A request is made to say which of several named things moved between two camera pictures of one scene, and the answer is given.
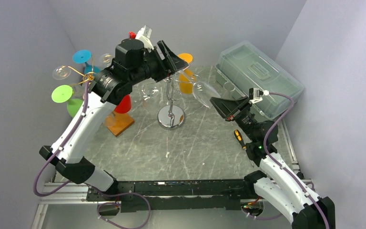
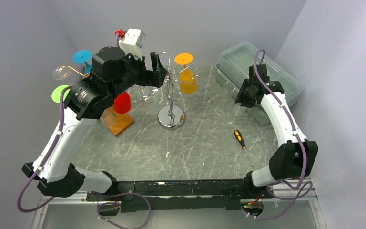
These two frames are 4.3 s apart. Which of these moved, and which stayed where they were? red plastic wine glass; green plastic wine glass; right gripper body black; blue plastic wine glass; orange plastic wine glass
Moved: right gripper body black
Stayed: green plastic wine glass; blue plastic wine glass; orange plastic wine glass; red plastic wine glass
